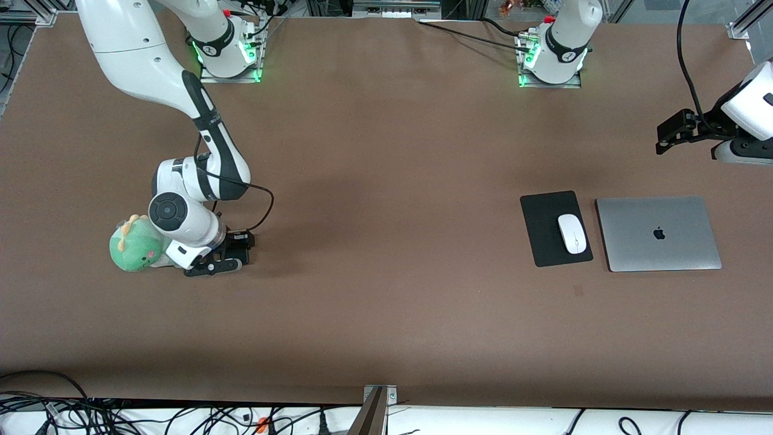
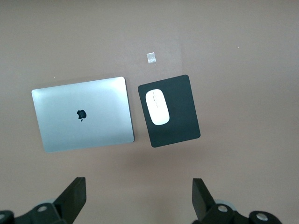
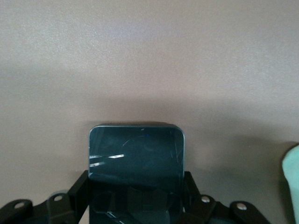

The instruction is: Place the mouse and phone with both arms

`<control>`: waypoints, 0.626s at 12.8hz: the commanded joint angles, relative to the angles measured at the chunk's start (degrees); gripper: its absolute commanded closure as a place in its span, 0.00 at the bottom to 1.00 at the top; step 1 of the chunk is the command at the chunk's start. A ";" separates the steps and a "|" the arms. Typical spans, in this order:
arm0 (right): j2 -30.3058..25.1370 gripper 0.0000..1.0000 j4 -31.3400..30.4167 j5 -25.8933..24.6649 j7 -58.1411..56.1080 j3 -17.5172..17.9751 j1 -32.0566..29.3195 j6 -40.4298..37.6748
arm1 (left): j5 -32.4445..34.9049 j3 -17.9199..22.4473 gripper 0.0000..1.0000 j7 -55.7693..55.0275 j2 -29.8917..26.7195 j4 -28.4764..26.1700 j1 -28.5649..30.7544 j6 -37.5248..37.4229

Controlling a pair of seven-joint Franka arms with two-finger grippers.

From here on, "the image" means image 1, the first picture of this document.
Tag white computer mouse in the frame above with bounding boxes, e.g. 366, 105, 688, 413
557, 214, 588, 254

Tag black mouse pad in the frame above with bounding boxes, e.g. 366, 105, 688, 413
520, 191, 594, 268

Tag green dinosaur plush toy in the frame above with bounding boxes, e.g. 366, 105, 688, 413
109, 214, 182, 272

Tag silver closed laptop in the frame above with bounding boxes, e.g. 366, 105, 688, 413
595, 196, 723, 272

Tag grey metal equipment box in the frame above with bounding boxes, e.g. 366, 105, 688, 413
352, 0, 442, 19

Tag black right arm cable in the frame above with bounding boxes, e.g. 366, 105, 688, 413
194, 136, 275, 235

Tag aluminium frame rail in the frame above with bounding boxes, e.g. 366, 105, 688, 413
727, 3, 773, 40
0, 9, 60, 28

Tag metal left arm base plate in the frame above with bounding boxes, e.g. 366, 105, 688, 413
518, 71, 582, 89

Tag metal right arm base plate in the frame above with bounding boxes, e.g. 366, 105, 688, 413
199, 65, 262, 84

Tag tangled black floor cables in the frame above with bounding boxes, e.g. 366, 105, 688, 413
0, 396, 363, 435

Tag looped black floor cable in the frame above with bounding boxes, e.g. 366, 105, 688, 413
0, 370, 91, 402

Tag metal camera post bracket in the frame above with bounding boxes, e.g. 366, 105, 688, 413
347, 384, 398, 435

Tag long black table cable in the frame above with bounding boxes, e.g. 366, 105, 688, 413
415, 20, 535, 52

